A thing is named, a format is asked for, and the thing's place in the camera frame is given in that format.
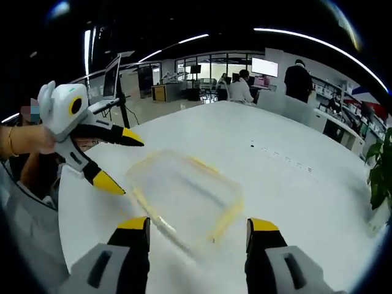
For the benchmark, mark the green potted plant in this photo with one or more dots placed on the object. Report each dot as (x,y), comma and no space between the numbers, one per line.
(381,174)

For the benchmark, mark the wall shelf with white boxes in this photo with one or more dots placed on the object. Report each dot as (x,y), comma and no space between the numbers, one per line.
(355,104)

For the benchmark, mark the brown cardboard box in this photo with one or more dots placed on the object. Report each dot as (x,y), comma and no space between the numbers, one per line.
(159,93)

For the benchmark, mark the white counter cabinet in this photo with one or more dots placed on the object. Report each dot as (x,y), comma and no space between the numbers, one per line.
(337,128)

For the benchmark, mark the open silver laptop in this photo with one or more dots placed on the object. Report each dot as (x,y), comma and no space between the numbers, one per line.
(111,81)

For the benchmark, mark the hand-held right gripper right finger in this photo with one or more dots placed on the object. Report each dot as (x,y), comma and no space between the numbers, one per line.
(269,269)

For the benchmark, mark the black tripod stand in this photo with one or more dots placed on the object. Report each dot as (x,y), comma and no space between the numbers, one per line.
(124,104)

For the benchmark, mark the ceiling light strip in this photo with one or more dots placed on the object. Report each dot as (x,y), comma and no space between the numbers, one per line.
(171,47)
(88,52)
(321,41)

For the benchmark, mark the person's left hand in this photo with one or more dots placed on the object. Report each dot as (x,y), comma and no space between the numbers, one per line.
(41,139)

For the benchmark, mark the clear plastic container yellow rim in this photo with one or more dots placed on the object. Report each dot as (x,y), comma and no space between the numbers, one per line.
(183,190)

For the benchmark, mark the person's light clothing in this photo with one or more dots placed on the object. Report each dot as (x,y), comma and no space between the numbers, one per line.
(27,220)

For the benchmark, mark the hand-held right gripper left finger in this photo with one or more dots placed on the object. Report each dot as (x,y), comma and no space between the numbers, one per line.
(128,263)

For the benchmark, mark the white lit wall screen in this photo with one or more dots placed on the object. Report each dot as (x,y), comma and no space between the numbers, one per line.
(265,67)

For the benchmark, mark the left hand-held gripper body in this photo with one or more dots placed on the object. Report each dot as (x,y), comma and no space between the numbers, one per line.
(61,110)

